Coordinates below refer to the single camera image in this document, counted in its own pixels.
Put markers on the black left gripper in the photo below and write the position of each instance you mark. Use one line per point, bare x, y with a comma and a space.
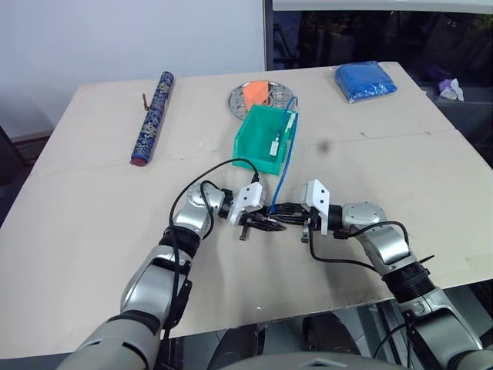
245, 227

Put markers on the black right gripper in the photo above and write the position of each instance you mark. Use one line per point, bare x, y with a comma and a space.
310, 223

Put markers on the white coupler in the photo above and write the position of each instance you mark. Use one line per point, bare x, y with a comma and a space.
274, 148

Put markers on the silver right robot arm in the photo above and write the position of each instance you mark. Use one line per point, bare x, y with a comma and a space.
389, 246

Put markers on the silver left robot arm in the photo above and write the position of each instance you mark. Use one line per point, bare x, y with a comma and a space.
154, 277

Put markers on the green plastic bin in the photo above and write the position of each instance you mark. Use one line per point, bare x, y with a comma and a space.
258, 135

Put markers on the perforated round metal plate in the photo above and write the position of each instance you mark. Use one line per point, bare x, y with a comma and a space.
237, 102

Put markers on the orange sponge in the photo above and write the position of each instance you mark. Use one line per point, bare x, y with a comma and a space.
255, 93

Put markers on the grey robot torso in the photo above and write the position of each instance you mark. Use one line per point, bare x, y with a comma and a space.
308, 362

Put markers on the blue towel in plastic bag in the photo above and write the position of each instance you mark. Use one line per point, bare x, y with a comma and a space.
364, 83

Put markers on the blue patterned scroll tube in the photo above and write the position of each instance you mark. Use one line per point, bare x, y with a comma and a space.
154, 115

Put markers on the small brown clip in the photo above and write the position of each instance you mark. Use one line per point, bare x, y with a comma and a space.
145, 102

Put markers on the crumpled purple white wrapper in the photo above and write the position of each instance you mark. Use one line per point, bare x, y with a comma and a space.
450, 89

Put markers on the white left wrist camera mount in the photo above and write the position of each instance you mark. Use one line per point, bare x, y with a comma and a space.
249, 194

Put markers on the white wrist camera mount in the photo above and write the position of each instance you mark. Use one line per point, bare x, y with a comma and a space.
249, 194
319, 200

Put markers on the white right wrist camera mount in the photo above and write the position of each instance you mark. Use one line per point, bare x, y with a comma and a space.
319, 200

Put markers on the grey window frame post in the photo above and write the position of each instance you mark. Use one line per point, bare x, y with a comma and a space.
268, 34

